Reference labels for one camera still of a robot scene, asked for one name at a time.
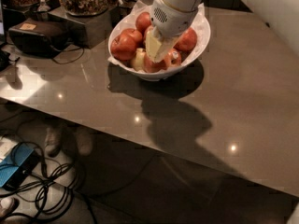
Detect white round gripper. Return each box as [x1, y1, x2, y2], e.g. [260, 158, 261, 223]
[145, 0, 198, 63]

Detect yellow-red apple front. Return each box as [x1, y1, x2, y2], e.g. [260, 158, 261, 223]
[144, 54, 166, 73]

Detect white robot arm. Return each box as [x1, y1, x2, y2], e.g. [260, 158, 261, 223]
[146, 0, 202, 63]

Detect red apple back left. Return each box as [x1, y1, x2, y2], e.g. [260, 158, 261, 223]
[135, 12, 151, 34]

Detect red apple front right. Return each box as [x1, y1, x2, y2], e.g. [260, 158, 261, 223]
[164, 49, 181, 68]

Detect red apple far left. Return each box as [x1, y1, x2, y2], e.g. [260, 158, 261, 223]
[110, 34, 136, 61]

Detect white paper bowl liner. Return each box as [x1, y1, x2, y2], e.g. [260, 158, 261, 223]
[107, 0, 210, 75]

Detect white ceramic bowl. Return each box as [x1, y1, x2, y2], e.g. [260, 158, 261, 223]
[107, 3, 212, 82]

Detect black cup with spoon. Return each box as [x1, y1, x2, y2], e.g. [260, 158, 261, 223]
[111, 0, 139, 21]

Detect grey metal stand box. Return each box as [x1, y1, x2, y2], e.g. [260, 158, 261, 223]
[49, 7, 112, 49]

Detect black device with label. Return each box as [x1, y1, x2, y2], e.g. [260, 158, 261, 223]
[8, 19, 70, 58]

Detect metal scoop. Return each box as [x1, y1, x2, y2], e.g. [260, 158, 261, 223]
[37, 0, 50, 12]

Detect shoe under table right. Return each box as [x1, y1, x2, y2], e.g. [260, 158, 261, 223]
[75, 128, 93, 156]

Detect shoe under table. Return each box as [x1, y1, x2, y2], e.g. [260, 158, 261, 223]
[75, 128, 93, 156]
[44, 127, 63, 157]

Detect shoe under table left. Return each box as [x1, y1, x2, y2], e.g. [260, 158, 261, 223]
[44, 127, 63, 157]

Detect blue box on floor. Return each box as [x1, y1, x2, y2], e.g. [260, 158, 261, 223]
[0, 144, 39, 191]

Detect white shoe left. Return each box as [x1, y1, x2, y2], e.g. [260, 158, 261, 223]
[0, 197, 16, 218]

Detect black cable on table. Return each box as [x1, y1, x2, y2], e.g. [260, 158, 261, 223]
[50, 44, 86, 65]

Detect black cables on floor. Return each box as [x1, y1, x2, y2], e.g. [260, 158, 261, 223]
[0, 109, 99, 224]

